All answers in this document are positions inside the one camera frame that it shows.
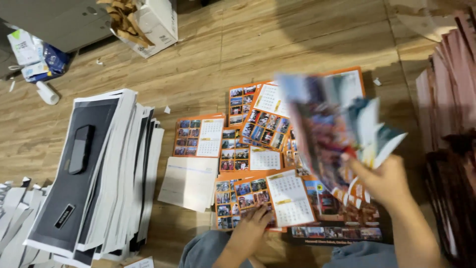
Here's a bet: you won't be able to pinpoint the person's right hand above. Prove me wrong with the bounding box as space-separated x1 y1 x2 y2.
340 153 414 212

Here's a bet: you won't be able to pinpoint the person's left hand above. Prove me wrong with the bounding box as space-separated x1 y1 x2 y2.
228 204 276 258

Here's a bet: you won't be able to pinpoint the orange photo calendar sheet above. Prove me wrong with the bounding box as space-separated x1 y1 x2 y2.
219 127 283 173
228 83 269 127
234 169 317 228
214 175 288 233
173 113 227 158
239 82 295 152
284 128 311 176

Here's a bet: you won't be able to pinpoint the bundle of colourful calendar sheets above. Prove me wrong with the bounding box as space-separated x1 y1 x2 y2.
275 72 408 209

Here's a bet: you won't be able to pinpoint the person's left leg grey trousers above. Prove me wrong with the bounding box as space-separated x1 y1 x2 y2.
178 230 255 268

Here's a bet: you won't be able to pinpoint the person's leg grey trousers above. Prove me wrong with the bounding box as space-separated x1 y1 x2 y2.
322 241 399 268
178 230 255 268

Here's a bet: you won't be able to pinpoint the dark photo poster sheet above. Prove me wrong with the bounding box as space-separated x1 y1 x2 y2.
289 175 384 247

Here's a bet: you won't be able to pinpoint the stack of plain white papers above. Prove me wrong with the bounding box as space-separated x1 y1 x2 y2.
158 156 219 213

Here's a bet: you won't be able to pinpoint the person's right leg grey trousers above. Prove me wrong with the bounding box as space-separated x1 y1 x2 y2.
322 241 399 268

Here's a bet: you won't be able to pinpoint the white printed paper slip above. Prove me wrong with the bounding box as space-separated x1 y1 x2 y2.
124 256 155 268

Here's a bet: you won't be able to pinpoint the large orange bordered calendar sheet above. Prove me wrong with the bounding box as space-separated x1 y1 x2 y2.
318 66 367 102

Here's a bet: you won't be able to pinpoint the stack of black white prints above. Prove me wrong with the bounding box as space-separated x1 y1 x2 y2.
23 88 165 268

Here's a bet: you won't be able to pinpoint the black phone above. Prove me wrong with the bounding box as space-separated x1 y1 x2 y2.
68 124 96 175

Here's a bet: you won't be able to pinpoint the stack of dark red sheets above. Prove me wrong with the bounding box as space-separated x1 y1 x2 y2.
415 10 476 268

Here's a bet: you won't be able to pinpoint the white cardboard box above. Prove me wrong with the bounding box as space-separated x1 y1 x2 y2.
111 0 179 59

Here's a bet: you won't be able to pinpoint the brown cardboard scraps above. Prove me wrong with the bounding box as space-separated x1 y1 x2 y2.
97 0 155 48

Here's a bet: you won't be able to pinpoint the heap of cut paper strips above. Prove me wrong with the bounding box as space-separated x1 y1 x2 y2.
0 177 54 268

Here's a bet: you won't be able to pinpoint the white paper roll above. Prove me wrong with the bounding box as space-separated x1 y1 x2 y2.
36 81 60 106

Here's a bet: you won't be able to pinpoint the white and blue plastic bags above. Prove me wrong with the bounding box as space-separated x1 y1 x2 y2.
7 28 70 83

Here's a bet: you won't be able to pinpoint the grey cardboard sheet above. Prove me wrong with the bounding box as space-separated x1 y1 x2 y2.
0 0 125 53

